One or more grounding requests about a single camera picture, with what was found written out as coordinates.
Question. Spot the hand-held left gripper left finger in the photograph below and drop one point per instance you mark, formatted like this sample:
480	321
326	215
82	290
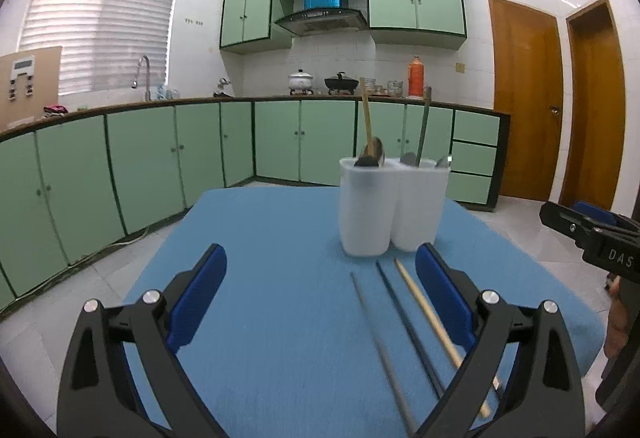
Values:
200	298

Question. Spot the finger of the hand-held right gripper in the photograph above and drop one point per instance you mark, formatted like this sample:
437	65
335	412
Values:
565	220
597	214

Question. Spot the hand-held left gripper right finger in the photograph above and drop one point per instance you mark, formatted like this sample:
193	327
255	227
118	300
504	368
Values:
440	288

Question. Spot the wooden chopstick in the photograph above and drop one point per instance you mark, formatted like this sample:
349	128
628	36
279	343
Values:
367	123
425	308

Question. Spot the dark blue chopstick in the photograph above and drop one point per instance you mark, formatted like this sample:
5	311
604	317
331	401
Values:
405	323

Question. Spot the grey chopstick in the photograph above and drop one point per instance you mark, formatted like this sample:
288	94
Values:
380	348
424	128

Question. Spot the white plastic utensil holder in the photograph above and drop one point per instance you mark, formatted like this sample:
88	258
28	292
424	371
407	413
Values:
365	213

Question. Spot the small plain silver spoon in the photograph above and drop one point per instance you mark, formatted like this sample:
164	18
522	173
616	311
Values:
442	163

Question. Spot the black plastic spoon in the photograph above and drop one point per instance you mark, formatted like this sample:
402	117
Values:
366	162

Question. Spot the large silver spoon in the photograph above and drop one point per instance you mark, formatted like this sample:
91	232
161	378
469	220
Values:
377	149

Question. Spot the person's right hand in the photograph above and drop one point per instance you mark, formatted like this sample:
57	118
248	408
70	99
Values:
619	318

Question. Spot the blue table cloth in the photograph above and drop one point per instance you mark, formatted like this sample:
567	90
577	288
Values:
275	243

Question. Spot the plain wooden door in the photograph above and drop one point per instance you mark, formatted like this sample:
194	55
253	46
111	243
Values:
595	108

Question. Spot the green base cabinets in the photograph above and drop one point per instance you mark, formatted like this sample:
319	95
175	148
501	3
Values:
75	178

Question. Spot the patterned bowl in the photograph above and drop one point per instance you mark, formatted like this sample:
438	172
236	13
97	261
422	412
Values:
395	89

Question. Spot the orange thermos flask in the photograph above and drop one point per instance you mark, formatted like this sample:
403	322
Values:
416	78

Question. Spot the small metal kettle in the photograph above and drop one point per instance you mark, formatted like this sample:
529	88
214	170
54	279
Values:
223	88

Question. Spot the stack of bowls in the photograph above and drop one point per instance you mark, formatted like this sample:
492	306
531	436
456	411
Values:
369	85

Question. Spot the black wok with lid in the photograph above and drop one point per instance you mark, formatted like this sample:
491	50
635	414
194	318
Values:
341	83

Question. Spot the metal kitchen faucet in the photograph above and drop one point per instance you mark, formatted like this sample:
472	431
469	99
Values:
146	68

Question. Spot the red cloth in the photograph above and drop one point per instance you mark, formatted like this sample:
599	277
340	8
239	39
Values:
56	109

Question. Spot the white cooking pot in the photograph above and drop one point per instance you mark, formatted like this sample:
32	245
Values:
301	81

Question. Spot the white panel on cardboard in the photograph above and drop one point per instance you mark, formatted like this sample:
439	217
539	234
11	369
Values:
22	68

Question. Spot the black range hood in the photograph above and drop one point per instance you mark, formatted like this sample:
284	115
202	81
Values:
320	20

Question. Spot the white window blinds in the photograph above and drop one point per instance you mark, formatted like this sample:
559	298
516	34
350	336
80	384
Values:
100	18

